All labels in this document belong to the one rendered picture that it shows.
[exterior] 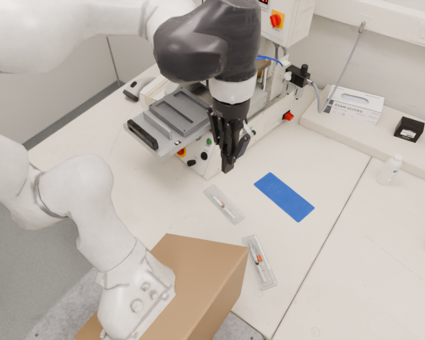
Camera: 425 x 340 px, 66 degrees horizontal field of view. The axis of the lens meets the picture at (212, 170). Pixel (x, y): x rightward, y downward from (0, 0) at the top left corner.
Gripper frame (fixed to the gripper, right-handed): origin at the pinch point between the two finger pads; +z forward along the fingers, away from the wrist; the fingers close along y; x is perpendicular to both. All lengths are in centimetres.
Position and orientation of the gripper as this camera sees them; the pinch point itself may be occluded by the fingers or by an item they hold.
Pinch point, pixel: (228, 160)
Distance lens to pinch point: 79.3
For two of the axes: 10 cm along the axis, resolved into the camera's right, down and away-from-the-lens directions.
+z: 0.0, 6.3, 7.8
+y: 6.8, 5.7, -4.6
